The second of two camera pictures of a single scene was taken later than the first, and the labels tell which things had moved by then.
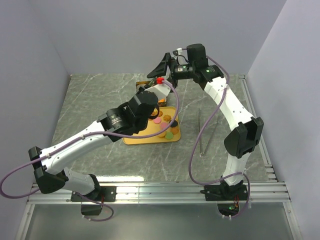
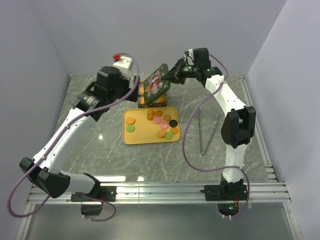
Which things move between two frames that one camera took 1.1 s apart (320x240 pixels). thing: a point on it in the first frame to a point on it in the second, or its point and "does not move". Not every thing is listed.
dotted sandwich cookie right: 162,135 does not move
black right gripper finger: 160,70 to 173,75
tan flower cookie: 167,117 does not move
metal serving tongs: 202,153 does not move
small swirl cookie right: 174,130 does not move
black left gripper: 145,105 to 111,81
